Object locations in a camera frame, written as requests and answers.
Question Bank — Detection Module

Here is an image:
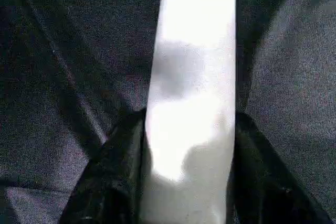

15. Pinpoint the white plastic table leg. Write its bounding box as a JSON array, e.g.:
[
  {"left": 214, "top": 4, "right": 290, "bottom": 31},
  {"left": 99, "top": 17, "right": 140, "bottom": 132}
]
[{"left": 139, "top": 0, "right": 237, "bottom": 224}]

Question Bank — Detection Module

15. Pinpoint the black table mat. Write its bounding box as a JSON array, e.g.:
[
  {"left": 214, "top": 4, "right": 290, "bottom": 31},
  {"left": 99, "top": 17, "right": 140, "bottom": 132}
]
[{"left": 0, "top": 0, "right": 336, "bottom": 224}]

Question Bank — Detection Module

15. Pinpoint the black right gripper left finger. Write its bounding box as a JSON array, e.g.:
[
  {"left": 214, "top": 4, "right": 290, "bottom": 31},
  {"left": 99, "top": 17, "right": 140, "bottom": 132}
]
[{"left": 59, "top": 107, "right": 149, "bottom": 224}]

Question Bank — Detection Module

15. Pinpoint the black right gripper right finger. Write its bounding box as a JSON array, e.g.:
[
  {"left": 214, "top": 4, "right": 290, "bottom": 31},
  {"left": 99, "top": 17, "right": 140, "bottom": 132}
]
[{"left": 226, "top": 111, "right": 332, "bottom": 224}]

